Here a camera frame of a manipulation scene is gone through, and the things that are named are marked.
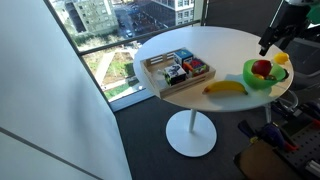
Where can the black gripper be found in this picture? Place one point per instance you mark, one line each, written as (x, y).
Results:
(283, 30)

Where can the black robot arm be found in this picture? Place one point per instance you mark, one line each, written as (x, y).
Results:
(296, 11)

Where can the small orange plastic fruit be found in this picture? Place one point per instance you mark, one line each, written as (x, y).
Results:
(258, 76)

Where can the green plastic bowl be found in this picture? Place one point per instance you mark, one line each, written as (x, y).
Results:
(263, 84)

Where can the yellow plastic lemon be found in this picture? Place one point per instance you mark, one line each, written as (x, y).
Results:
(281, 58)

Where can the red plastic apple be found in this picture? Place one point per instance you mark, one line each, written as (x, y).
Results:
(262, 67)

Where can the grey office chair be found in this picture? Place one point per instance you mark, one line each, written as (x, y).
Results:
(305, 63)

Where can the yellow plastic banana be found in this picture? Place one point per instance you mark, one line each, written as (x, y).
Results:
(225, 86)

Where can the multicoloured picture cube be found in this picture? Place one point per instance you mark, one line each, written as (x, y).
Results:
(196, 66)

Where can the blue clamp with yellow trigger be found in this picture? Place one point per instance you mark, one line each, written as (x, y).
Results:
(271, 135)

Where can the blue picture cube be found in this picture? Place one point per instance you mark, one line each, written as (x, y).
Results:
(183, 55)

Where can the black and white picture cube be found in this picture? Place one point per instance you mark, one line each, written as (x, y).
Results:
(174, 74)

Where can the black perforated board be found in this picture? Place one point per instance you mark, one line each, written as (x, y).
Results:
(306, 146)

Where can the brown wooden board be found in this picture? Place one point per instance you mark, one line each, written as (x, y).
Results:
(256, 165)

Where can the wooden slatted tray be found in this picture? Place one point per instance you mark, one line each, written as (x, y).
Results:
(156, 80)

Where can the white table pedestal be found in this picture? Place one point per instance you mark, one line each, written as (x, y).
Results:
(191, 136)

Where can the dark window rail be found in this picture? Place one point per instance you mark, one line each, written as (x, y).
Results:
(133, 37)

